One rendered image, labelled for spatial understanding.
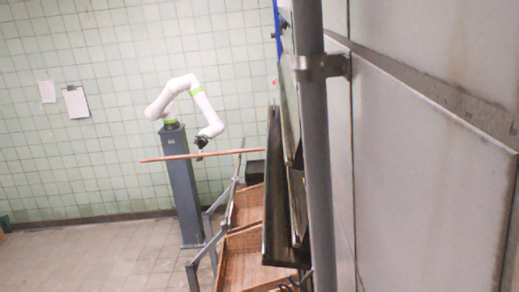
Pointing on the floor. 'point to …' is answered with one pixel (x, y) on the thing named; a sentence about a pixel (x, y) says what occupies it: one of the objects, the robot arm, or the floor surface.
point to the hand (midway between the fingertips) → (196, 152)
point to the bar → (212, 229)
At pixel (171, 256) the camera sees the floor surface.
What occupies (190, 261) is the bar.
